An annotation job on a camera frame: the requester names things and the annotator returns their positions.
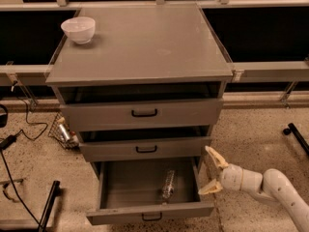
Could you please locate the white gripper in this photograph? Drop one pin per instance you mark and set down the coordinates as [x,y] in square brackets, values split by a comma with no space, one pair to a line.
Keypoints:
[232,177]

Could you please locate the clear plastic water bottle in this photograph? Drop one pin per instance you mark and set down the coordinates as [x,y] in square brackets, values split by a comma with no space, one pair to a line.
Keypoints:
[168,187]

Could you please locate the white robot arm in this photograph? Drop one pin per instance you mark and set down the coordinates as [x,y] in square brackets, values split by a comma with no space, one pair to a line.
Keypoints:
[271,187]

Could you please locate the grey bottom drawer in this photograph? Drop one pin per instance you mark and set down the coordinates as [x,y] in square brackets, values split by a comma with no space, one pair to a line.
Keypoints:
[131,191]

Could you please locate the grey drawer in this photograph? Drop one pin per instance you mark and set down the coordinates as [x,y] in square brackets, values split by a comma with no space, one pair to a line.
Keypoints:
[141,114]
[144,149]
[131,191]

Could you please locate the grey drawer cabinet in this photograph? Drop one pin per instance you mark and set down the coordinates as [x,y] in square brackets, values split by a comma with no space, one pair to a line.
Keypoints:
[142,54]

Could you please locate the grey middle drawer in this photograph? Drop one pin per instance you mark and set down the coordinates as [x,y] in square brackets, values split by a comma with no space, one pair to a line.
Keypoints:
[144,149]

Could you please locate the grey top drawer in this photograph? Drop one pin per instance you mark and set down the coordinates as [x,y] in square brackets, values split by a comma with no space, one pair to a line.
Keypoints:
[141,114]

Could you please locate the black stand leg right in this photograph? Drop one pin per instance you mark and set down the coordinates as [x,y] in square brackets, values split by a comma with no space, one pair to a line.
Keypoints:
[291,128]

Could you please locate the black stand leg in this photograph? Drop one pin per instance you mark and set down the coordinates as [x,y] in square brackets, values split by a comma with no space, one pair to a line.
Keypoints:
[54,191]
[291,128]

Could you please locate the metal can in basket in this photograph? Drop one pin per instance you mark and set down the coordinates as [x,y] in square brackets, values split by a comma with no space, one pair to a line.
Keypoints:
[63,129]

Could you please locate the black stand leg left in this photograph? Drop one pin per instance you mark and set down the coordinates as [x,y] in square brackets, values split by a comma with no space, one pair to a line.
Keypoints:
[54,191]

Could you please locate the white bowl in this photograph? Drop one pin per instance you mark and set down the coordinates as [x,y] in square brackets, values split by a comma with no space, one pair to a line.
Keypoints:
[79,29]

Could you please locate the black power adapter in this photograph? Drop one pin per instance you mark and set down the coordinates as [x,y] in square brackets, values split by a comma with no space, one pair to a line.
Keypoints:
[7,142]

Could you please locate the wire basket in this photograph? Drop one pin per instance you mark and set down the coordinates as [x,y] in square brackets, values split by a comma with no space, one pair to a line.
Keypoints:
[55,133]

